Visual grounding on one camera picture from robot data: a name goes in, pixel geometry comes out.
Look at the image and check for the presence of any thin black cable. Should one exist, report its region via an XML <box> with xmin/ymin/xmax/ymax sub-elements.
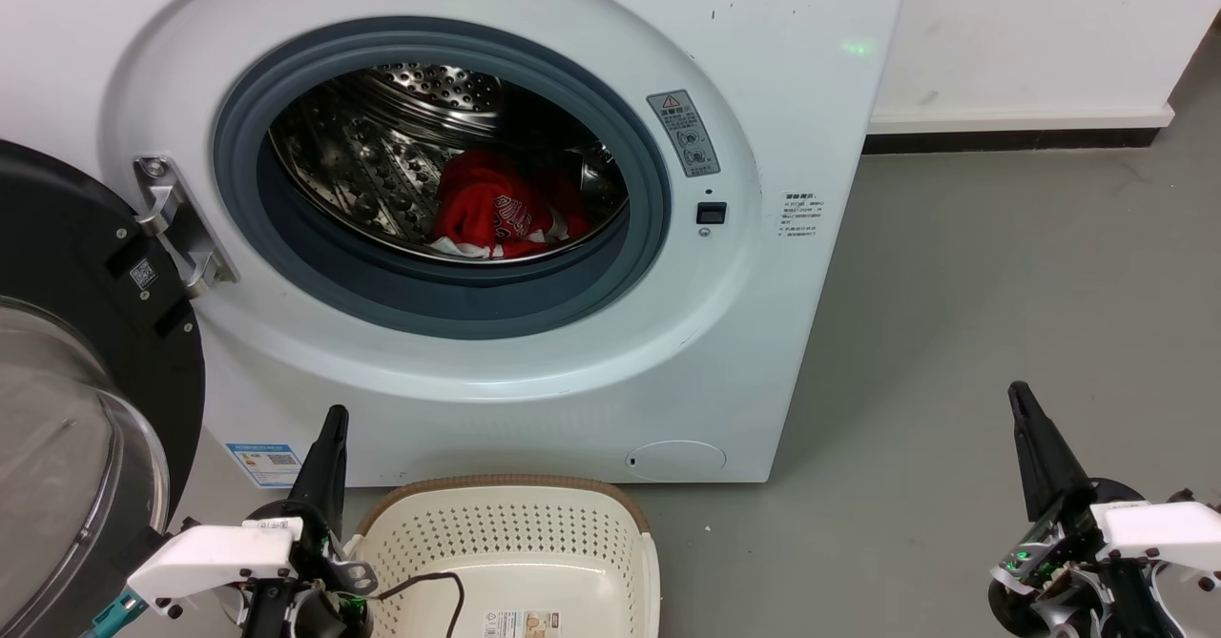
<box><xmin>367</xmin><ymin>571</ymin><xmax>466</xmax><ymax>638</ymax></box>

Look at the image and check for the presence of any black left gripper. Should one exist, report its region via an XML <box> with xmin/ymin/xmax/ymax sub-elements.
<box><xmin>238</xmin><ymin>405</ymin><xmax>378</xmax><ymax>638</ymax></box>

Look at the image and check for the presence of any black round washer door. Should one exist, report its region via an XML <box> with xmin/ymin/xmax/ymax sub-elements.
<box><xmin>0</xmin><ymin>139</ymin><xmax>206</xmax><ymax>638</ymax></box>

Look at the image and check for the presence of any white and black baseboard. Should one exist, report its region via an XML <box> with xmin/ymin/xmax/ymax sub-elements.
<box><xmin>863</xmin><ymin>104</ymin><xmax>1176</xmax><ymax>155</ymax></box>

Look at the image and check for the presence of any cream perforated laundry basket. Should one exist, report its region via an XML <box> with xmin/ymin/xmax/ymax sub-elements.
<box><xmin>343</xmin><ymin>474</ymin><xmax>661</xmax><ymax>638</ymax></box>

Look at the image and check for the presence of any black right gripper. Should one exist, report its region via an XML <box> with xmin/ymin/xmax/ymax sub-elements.
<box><xmin>987</xmin><ymin>381</ymin><xmax>1184</xmax><ymax>638</ymax></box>

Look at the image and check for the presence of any stainless steel washing machine drum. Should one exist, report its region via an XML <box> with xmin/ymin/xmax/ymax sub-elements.
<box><xmin>268</xmin><ymin>62</ymin><xmax>630</xmax><ymax>264</ymax></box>

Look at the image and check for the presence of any printed paper product label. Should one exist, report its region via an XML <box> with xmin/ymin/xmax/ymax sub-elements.
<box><xmin>480</xmin><ymin>609</ymin><xmax>562</xmax><ymax>638</ymax></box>

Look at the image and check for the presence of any red printed garment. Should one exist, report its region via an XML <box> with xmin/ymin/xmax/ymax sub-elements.
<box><xmin>429</xmin><ymin>149</ymin><xmax>594</xmax><ymax>260</ymax></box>

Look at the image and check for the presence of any blue energy label sticker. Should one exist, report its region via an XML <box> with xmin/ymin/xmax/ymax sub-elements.
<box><xmin>226</xmin><ymin>442</ymin><xmax>303</xmax><ymax>488</ymax></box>

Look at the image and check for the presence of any grey warning sticker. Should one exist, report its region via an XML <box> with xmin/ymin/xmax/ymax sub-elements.
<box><xmin>647</xmin><ymin>90</ymin><xmax>721</xmax><ymax>178</ymax></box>

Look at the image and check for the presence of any small white text label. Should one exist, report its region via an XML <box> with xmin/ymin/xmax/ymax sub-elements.
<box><xmin>780</xmin><ymin>190</ymin><xmax>824</xmax><ymax>240</ymax></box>

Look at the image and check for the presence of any grey rubber door gasket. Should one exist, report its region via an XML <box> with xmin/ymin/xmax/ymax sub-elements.
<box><xmin>212</xmin><ymin>16</ymin><xmax>672</xmax><ymax>340</ymax></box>

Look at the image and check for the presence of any teal left cable connector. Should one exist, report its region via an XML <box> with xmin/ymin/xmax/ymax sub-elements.
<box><xmin>81</xmin><ymin>592</ymin><xmax>149</xmax><ymax>638</ymax></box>

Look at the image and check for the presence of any round white filter cover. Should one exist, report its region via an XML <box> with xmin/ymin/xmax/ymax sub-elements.
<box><xmin>625</xmin><ymin>440</ymin><xmax>727</xmax><ymax>483</ymax></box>

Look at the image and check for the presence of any white front-load washing machine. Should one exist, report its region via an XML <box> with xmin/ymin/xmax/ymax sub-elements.
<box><xmin>0</xmin><ymin>0</ymin><xmax>915</xmax><ymax>486</ymax></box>

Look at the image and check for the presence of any silver metal door hinge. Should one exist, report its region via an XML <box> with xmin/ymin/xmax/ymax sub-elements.
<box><xmin>134</xmin><ymin>154</ymin><xmax>239</xmax><ymax>298</ymax></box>

